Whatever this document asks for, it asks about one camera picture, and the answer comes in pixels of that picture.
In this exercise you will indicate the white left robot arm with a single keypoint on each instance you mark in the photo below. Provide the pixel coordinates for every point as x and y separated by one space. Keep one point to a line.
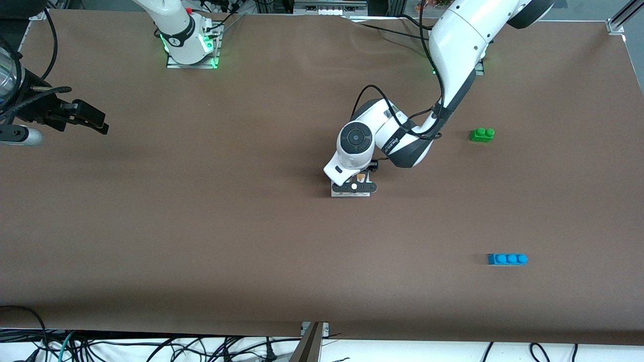
463 45

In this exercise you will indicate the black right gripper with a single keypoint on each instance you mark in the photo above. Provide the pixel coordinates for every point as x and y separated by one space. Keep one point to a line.
41 107

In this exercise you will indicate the blue three-stud block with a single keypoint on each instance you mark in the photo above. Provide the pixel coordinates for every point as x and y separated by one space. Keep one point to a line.
507 259

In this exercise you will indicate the brown table cover sheet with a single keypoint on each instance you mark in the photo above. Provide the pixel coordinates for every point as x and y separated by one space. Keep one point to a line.
322 251

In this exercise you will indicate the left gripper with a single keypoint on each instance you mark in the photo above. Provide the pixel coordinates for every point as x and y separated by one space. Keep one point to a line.
373 167

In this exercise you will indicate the orange red clutter item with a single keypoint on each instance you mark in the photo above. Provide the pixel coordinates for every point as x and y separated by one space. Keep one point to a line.
427 6

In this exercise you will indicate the green two-stud block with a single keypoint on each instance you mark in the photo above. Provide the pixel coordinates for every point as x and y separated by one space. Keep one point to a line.
482 136

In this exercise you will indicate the dark metal beam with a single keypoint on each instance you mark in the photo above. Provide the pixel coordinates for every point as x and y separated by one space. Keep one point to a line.
308 349

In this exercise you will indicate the silver table edge bracket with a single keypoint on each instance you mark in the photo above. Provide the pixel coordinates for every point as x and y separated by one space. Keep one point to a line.
326 329

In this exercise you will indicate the white power strip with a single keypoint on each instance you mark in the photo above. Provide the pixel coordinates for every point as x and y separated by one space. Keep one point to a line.
216 6

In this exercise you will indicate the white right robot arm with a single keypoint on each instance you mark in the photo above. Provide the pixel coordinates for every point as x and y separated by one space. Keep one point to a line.
176 25

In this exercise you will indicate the grey metal box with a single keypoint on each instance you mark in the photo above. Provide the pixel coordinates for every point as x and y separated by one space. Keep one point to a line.
327 10

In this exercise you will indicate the aluminium frame profile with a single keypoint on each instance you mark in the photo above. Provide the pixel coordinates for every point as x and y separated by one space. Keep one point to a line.
615 26

